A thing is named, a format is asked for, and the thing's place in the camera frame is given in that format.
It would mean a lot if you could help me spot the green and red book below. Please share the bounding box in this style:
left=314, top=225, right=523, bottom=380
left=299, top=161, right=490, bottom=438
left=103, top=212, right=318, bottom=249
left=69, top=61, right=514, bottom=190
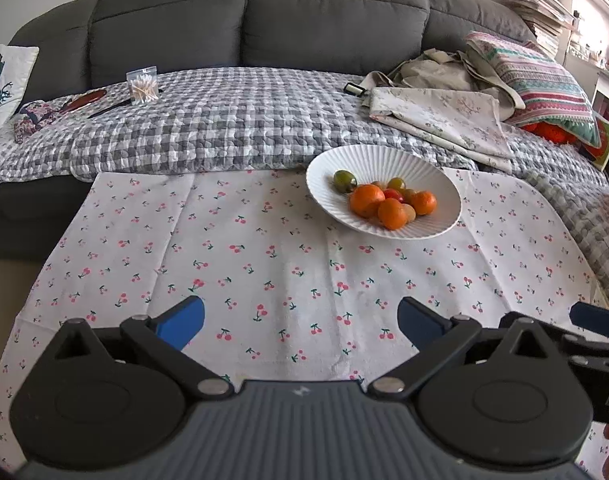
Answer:
left=582, top=115, right=609, bottom=171

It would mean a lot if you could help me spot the stack of magazines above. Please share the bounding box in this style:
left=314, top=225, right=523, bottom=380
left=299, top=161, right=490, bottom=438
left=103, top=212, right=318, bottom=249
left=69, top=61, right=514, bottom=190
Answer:
left=502, top=0, right=575, bottom=58

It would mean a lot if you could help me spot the white cherry print cloth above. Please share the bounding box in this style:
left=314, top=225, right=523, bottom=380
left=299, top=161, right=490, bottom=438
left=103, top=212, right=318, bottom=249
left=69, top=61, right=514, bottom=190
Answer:
left=0, top=167, right=609, bottom=471

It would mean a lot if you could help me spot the beige fabric bag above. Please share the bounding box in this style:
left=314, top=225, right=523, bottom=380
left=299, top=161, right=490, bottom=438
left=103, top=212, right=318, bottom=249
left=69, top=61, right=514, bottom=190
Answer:
left=362, top=48, right=525, bottom=111

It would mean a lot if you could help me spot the floral patterned pouch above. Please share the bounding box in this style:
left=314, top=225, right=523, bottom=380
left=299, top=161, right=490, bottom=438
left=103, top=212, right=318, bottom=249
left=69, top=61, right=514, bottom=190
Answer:
left=13, top=101, right=68, bottom=143

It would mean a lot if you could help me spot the small orange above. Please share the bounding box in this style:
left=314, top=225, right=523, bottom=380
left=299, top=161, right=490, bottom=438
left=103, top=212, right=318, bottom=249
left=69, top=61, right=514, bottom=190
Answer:
left=377, top=198, right=408, bottom=231
left=411, top=191, right=438, bottom=217

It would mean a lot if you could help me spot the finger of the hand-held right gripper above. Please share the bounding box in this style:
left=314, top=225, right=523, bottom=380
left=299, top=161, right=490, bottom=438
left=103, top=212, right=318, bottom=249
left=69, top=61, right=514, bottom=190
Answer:
left=559, top=302, right=609, bottom=368

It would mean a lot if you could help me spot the green mango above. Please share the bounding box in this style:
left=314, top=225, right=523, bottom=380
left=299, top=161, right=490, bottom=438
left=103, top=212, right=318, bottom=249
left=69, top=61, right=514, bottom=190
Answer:
left=333, top=170, right=358, bottom=194

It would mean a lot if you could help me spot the red case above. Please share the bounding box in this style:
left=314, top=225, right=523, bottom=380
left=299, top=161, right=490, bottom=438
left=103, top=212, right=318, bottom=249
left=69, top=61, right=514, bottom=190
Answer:
left=62, top=88, right=108, bottom=112

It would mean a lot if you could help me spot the folded floral cloth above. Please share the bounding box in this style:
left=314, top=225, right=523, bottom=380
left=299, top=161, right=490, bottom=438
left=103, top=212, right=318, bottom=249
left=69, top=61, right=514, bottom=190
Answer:
left=369, top=86, right=514, bottom=173

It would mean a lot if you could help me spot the striped colourful cushion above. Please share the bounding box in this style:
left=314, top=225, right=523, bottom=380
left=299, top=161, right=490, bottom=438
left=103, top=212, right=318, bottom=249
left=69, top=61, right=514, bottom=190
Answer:
left=465, top=31, right=601, bottom=147

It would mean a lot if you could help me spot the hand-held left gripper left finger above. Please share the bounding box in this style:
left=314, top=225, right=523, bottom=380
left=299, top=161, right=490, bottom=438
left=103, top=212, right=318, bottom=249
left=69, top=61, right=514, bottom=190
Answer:
left=52, top=296, right=234, bottom=398

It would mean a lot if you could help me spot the white cushion with teal print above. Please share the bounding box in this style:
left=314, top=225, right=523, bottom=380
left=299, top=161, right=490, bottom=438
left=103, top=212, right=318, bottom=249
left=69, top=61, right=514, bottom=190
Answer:
left=0, top=44, right=40, bottom=134

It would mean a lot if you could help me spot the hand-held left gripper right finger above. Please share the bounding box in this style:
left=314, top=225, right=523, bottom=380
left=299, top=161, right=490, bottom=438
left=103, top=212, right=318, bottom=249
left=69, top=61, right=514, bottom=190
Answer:
left=367, top=296, right=573, bottom=395

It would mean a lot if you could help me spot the clear bag of cotton swabs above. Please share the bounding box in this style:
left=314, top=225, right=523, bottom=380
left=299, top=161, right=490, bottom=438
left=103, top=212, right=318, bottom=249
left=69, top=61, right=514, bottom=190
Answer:
left=126, top=66, right=160, bottom=107

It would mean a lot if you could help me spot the large orange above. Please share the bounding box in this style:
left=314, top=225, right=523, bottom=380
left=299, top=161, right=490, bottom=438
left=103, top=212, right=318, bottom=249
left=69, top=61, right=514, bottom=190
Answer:
left=349, top=184, right=386, bottom=219

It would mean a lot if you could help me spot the white bookshelf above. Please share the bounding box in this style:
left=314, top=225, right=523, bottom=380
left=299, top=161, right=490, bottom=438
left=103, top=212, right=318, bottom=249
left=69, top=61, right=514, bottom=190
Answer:
left=559, top=0, right=609, bottom=126

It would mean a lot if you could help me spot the dark grey sofa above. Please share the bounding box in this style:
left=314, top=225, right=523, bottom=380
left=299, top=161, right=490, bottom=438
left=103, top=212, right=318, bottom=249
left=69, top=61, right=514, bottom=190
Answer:
left=0, top=0, right=540, bottom=261

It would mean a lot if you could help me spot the grey checked blanket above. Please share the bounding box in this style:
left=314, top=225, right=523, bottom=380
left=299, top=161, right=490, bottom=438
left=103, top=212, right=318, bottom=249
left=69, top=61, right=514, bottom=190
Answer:
left=0, top=66, right=609, bottom=301

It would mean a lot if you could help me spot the white ribbed plate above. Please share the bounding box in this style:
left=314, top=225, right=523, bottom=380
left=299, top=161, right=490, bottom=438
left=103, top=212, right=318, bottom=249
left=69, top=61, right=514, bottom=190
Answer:
left=305, top=144, right=463, bottom=239

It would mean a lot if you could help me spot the black pen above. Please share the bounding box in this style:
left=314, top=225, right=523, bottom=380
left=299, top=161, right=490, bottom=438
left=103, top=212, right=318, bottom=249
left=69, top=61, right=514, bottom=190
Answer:
left=88, top=97, right=132, bottom=119

